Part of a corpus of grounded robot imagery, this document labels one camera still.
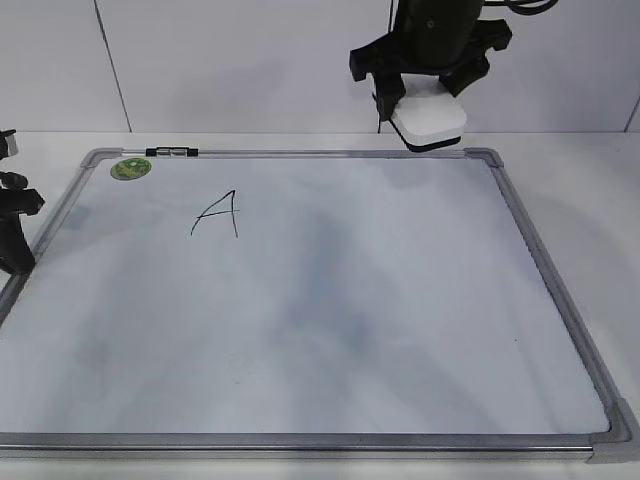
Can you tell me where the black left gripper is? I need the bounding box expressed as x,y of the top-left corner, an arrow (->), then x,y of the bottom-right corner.
0,128 -> 46,275

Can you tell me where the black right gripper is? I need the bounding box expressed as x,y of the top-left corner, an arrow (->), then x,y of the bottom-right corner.
349,0 -> 512,122

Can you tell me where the round green sticker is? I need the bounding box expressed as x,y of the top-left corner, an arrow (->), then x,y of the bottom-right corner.
110,157 -> 152,181

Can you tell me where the white whiteboard with grey frame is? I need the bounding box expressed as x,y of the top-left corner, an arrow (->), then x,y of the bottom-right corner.
1,148 -> 639,463

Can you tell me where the white whiteboard eraser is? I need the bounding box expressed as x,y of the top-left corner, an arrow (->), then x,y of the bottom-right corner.
389,75 -> 467,152

